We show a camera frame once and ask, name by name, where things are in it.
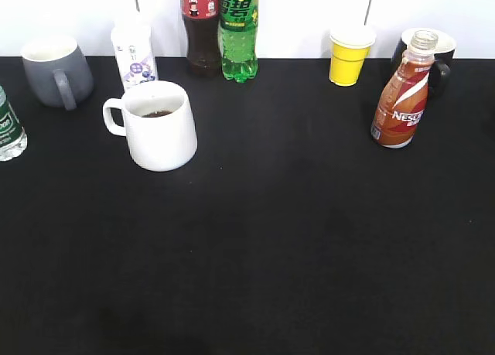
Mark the green sprite bottle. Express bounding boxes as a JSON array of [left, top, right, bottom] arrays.
[[220, 0, 259, 83]]

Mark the black ceramic mug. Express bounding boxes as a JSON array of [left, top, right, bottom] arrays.
[[391, 28, 456, 100]]

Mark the grey ceramic mug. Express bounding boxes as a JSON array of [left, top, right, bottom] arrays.
[[21, 36, 94, 111]]

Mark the yellow paper cup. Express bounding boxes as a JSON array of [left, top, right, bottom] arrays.
[[329, 25, 377, 87]]

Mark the white yogurt drink bottle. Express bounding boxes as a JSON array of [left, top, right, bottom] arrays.
[[111, 10, 159, 91]]

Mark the white ceramic mug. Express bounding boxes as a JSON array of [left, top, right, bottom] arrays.
[[102, 80, 198, 172]]

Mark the brown nescafe coffee bottle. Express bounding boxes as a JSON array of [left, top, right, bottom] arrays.
[[370, 29, 438, 148]]

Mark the cola bottle red label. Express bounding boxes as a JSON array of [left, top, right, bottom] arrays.
[[180, 0, 221, 77]]

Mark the clear water bottle green label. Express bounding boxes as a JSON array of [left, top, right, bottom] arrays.
[[0, 87, 28, 162]]

